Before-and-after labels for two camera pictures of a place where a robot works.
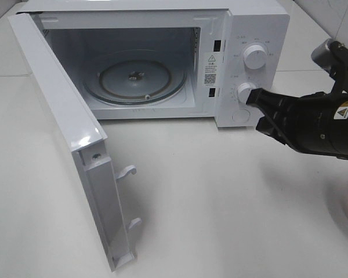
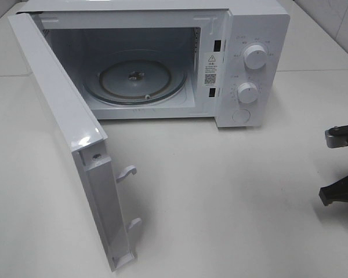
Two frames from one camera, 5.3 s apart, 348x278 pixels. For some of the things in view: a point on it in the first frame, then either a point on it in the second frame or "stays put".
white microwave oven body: [169, 60] stays put
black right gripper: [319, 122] -> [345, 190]
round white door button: [240, 116] stays put
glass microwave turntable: [134, 80] stays put
